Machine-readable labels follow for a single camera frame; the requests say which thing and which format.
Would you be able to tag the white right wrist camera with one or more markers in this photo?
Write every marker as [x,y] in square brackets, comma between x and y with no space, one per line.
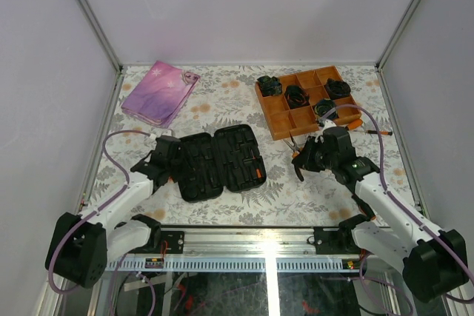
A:
[325,125]

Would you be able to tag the black rolled tape centre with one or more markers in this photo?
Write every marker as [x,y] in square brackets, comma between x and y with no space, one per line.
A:
[296,97]

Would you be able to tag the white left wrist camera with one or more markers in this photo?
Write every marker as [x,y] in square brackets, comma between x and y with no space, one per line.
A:
[155,135]

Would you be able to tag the black rolled tape far right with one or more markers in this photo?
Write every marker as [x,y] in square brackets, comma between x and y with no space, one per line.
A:
[337,89]

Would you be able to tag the orange black long-nose pliers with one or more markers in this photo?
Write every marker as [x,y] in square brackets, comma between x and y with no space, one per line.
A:
[296,150]

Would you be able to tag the black plastic tool case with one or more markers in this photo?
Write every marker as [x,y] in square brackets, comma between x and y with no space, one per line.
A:
[218,162]

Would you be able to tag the orange compartment tray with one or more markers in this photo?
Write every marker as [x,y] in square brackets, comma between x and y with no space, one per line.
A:
[283,122]

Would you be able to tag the black green rolled tape front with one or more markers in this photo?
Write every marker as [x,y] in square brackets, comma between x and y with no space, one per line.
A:
[323,106]

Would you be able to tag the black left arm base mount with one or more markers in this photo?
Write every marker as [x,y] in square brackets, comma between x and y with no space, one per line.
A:
[167,242]

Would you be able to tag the purple folded cloth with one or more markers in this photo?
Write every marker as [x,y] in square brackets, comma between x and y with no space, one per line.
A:
[160,95]

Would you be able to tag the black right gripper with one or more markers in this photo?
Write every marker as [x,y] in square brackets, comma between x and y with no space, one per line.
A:
[304,160]

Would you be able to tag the black rolled tape far left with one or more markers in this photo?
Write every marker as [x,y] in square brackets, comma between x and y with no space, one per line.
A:
[269,86]

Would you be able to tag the small black orange screwdriver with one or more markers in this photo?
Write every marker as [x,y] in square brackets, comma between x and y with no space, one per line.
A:
[375,132]

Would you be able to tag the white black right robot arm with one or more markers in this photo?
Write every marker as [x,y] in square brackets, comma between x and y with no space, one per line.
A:
[431,261]

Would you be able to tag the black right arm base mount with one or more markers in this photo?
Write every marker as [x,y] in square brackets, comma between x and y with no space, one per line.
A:
[335,241]

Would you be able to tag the aluminium front rail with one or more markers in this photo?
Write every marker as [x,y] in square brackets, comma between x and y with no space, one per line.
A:
[237,241]

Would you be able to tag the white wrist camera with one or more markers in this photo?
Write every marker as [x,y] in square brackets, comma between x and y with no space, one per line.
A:
[325,125]
[155,135]

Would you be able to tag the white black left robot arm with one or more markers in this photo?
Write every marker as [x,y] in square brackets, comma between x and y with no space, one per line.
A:
[82,245]

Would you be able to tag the black orange handled screwdriver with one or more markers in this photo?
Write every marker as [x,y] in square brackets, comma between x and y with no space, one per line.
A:
[364,207]

